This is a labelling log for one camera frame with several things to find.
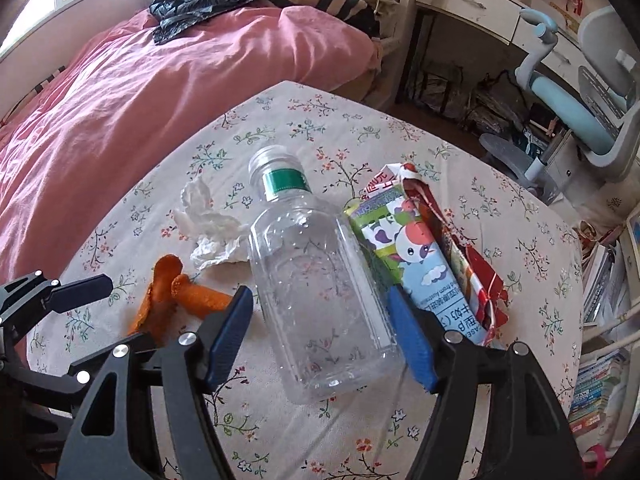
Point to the white tissue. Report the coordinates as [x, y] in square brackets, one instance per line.
[210, 230]

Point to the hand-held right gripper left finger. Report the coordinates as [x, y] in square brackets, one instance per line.
[227, 340]

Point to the red and white wrapper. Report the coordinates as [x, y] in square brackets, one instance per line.
[480, 280]

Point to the clear plastic bottle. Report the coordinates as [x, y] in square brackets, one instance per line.
[320, 285]

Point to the stack of magazines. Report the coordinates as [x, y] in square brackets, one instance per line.
[607, 280]

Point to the white desk with drawers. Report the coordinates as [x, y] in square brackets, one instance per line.
[465, 5]

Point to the pink blanket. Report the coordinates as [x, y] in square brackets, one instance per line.
[125, 125]

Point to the floral tablecloth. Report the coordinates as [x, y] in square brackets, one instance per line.
[500, 240]

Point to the row of colourful children's books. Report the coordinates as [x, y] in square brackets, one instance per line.
[597, 390]

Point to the blue and grey office chair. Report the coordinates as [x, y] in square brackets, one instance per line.
[565, 100]

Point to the clear plastic bag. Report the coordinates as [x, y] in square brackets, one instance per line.
[440, 90]

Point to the black puffer jacket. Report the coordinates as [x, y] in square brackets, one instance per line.
[210, 2]

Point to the orange peel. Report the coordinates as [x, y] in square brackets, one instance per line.
[160, 285]

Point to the pile of plastic-wrapped items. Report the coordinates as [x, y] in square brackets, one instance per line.
[500, 105]

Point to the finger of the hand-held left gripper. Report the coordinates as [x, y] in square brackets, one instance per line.
[92, 366]
[80, 291]

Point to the white bookshelf rack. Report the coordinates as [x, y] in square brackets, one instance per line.
[615, 330]

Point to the light blue milk carton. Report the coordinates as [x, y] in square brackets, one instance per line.
[415, 260]

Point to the striped beige cloth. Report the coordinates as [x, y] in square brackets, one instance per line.
[340, 5]

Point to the white drawer cabinet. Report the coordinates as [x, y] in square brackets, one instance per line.
[562, 160]

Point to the window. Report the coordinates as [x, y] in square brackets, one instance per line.
[30, 10]

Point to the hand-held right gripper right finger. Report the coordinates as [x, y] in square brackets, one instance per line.
[410, 340]

